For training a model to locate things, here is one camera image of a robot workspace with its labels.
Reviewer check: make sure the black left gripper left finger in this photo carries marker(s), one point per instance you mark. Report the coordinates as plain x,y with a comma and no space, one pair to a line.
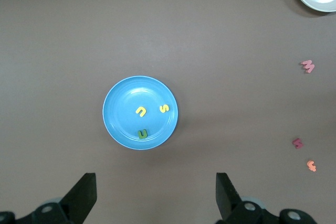
81,197

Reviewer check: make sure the yellow foam letter u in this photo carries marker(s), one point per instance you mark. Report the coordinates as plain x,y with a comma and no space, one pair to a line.
143,109

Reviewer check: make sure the pink foam letter w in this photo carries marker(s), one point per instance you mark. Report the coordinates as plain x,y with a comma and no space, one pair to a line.
308,66

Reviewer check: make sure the blue plate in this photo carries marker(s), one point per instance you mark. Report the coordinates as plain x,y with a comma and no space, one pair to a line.
123,108

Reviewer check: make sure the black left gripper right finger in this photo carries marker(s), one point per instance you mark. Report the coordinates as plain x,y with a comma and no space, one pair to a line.
225,197

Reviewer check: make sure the green foam letter u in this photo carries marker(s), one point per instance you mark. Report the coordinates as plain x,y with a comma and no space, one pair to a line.
143,137

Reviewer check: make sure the dark red foam letter m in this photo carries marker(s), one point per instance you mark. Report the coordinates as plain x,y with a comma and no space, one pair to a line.
298,143

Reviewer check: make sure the orange foam letter f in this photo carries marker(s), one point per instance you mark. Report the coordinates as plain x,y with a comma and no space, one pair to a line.
311,165

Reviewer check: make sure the yellow foam letter s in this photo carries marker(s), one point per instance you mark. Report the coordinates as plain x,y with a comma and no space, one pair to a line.
164,108

